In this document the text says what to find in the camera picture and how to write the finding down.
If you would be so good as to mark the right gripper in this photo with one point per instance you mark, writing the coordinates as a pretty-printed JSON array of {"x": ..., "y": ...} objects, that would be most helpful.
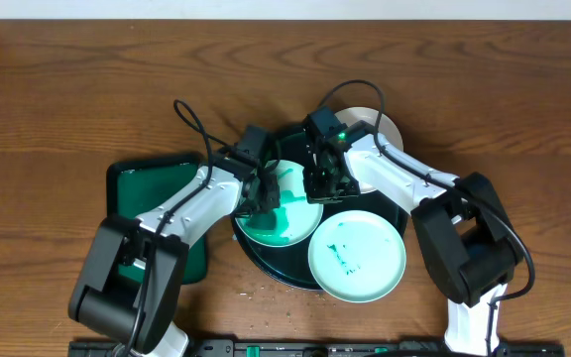
[{"x": 320, "y": 196}]

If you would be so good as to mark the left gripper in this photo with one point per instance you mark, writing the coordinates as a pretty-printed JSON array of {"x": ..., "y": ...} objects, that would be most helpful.
[{"x": 268, "y": 193}]

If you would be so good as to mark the mint plate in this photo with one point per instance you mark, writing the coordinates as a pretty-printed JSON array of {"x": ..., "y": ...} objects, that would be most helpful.
[
  {"x": 356, "y": 256},
  {"x": 295, "y": 218}
]

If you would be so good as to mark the white plate with green stain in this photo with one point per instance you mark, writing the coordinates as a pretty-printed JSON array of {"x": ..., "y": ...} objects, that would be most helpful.
[{"x": 389, "y": 129}]

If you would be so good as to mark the green scouring sponge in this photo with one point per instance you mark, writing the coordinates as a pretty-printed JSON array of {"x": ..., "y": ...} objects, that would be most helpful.
[{"x": 269, "y": 180}]

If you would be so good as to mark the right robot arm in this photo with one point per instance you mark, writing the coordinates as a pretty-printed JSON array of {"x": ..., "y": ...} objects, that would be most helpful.
[{"x": 467, "y": 243}]

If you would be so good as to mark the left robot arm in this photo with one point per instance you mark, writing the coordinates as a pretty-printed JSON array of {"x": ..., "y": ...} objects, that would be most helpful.
[{"x": 129, "y": 283}]

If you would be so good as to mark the mint plate front on tray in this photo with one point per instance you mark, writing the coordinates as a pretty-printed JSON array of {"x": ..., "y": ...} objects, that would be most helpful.
[{"x": 356, "y": 256}]

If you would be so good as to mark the rectangular dark green tray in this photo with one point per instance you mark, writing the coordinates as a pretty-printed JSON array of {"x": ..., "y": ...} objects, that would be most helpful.
[{"x": 137, "y": 186}]

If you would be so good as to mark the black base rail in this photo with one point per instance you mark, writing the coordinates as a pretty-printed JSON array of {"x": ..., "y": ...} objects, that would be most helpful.
[{"x": 229, "y": 348}]

